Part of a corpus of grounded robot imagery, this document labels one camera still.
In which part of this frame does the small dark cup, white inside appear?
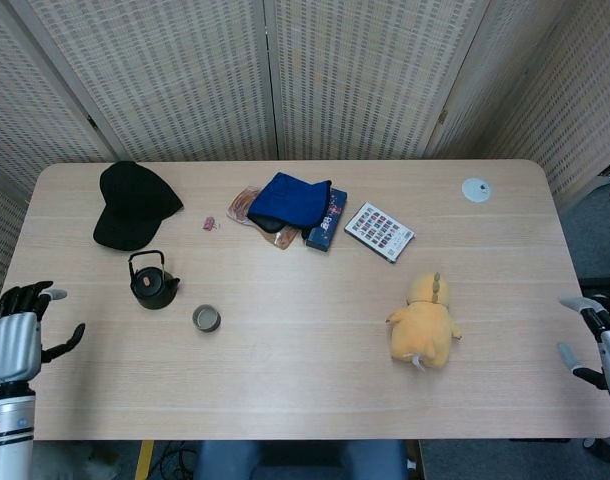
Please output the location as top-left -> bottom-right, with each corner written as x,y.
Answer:
192,303 -> 222,333

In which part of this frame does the yellow floor strip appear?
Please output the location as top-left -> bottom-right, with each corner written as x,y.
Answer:
136,439 -> 155,480

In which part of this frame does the black baseball cap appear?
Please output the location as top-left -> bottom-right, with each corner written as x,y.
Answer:
92,160 -> 185,252

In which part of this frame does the woven folding screen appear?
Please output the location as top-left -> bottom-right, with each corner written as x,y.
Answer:
0,0 -> 610,346

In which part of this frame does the orange snack packet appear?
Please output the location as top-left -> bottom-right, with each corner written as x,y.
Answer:
226,185 -> 299,251

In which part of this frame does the black floor cable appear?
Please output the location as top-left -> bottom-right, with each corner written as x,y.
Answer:
154,440 -> 199,476

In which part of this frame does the left silver and black robot hand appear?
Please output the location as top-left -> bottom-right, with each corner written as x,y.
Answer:
0,280 -> 86,396

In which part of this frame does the yellow plush toy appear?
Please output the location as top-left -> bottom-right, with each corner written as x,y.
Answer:
385,270 -> 464,374

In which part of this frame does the black soft case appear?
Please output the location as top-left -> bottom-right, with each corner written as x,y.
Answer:
248,214 -> 286,234

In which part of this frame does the dark blue printed box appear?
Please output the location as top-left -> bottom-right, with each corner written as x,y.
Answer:
304,187 -> 349,253

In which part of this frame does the white round cable grommet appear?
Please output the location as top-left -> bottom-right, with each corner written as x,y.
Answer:
461,177 -> 493,204

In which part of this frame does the blue fabric pouch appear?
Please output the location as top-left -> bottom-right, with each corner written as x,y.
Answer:
246,171 -> 333,232

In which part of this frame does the black metal table foot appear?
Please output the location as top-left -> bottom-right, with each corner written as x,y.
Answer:
582,435 -> 610,457

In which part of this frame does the black teapot with wooden knob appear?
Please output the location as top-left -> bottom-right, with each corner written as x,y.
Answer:
128,249 -> 181,311

